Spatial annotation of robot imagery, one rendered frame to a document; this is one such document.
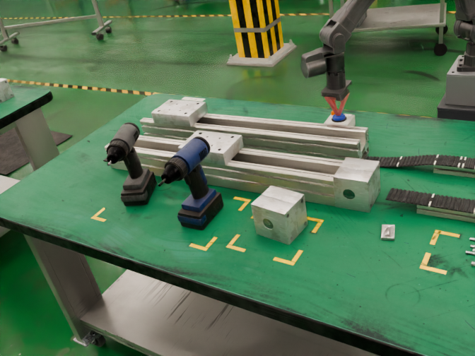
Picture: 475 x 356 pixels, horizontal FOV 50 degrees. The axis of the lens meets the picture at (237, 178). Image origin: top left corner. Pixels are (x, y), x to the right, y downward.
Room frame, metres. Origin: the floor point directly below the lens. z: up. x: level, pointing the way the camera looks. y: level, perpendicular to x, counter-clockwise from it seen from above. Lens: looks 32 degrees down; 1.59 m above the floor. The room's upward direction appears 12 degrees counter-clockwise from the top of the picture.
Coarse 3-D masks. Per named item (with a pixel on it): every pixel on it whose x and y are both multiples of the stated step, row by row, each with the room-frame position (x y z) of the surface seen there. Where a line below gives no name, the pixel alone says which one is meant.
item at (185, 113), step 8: (168, 104) 1.69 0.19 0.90; (176, 104) 1.67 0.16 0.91; (184, 104) 1.66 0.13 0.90; (192, 104) 1.65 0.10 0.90; (200, 104) 1.63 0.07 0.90; (152, 112) 1.64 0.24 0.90; (160, 112) 1.63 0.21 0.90; (168, 112) 1.62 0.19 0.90; (176, 112) 1.60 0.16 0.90; (184, 112) 1.59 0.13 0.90; (192, 112) 1.58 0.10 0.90; (200, 112) 1.61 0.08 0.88; (160, 120) 1.63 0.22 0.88; (168, 120) 1.61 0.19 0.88; (176, 120) 1.59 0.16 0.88; (184, 120) 1.56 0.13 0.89; (192, 120) 1.57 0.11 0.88
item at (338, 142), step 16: (144, 128) 1.68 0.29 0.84; (160, 128) 1.64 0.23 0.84; (176, 128) 1.60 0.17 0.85; (192, 128) 1.56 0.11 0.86; (208, 128) 1.52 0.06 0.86; (224, 128) 1.49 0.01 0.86; (240, 128) 1.47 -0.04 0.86; (256, 128) 1.50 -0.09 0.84; (272, 128) 1.46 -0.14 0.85; (288, 128) 1.43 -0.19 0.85; (304, 128) 1.40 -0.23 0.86; (320, 128) 1.36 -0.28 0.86; (336, 128) 1.34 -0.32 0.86; (352, 128) 1.32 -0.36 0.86; (256, 144) 1.42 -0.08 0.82; (272, 144) 1.38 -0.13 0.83; (288, 144) 1.35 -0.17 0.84; (304, 144) 1.32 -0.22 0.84; (320, 144) 1.30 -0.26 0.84; (336, 144) 1.26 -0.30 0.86; (352, 144) 1.23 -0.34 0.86; (368, 144) 1.30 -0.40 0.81
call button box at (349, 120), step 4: (332, 116) 1.47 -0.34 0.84; (348, 116) 1.45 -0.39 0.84; (352, 116) 1.44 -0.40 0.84; (328, 120) 1.45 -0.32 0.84; (332, 120) 1.44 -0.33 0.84; (344, 120) 1.42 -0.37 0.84; (348, 120) 1.42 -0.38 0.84; (352, 120) 1.43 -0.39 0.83; (336, 124) 1.41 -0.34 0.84; (340, 124) 1.40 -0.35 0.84; (344, 124) 1.40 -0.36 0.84; (348, 124) 1.40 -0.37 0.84; (352, 124) 1.42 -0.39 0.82
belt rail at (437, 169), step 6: (438, 168) 1.13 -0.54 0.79; (444, 168) 1.12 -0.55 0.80; (450, 168) 1.11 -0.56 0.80; (456, 168) 1.10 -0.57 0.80; (462, 168) 1.09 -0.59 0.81; (450, 174) 1.11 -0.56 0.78; (456, 174) 1.10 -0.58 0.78; (462, 174) 1.09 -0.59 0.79; (468, 174) 1.08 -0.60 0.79; (474, 174) 1.07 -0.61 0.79
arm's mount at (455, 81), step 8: (456, 64) 1.57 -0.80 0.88; (448, 72) 1.52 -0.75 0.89; (456, 72) 1.51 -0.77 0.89; (464, 72) 1.49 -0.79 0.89; (472, 72) 1.48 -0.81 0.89; (448, 80) 1.50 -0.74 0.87; (456, 80) 1.49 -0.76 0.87; (464, 80) 1.47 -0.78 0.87; (472, 80) 1.46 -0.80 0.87; (448, 88) 1.50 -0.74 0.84; (456, 88) 1.49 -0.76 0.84; (464, 88) 1.47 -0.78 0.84; (472, 88) 1.46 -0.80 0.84; (448, 96) 1.50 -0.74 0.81; (456, 96) 1.49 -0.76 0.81; (464, 96) 1.47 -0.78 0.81; (472, 96) 1.46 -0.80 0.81; (448, 104) 1.50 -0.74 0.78; (456, 104) 1.49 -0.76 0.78; (464, 104) 1.47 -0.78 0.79; (472, 104) 1.46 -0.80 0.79
